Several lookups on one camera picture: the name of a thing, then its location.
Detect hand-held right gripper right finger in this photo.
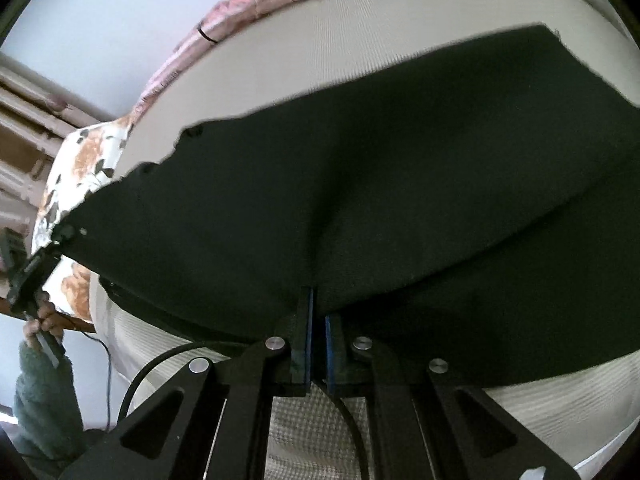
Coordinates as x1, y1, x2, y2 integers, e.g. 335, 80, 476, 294
324, 312, 583, 480

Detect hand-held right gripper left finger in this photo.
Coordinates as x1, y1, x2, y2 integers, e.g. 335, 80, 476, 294
57, 286, 315, 480

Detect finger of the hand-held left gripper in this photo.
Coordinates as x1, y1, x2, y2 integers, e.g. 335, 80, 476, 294
31, 249, 63, 288

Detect black pants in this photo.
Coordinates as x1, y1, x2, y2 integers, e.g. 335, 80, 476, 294
50, 24, 640, 396

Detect person's left forearm green sleeve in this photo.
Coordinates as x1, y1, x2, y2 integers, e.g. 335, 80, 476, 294
12, 340, 86, 476

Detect person's left hand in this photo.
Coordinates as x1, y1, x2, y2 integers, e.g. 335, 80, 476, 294
22, 299, 66, 352

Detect white floral pillow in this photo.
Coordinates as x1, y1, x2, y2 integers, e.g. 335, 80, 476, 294
31, 121, 135, 323

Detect beige patterned curtain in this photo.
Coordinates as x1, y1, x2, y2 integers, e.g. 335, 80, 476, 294
0, 55, 113, 221

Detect beige textured mattress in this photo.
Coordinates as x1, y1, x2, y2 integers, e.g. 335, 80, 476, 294
90, 0, 640, 480

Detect thin black cable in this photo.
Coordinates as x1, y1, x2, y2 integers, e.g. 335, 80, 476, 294
55, 312, 112, 433

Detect thick black cable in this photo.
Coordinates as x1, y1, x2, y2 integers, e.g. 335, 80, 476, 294
118, 341, 372, 480

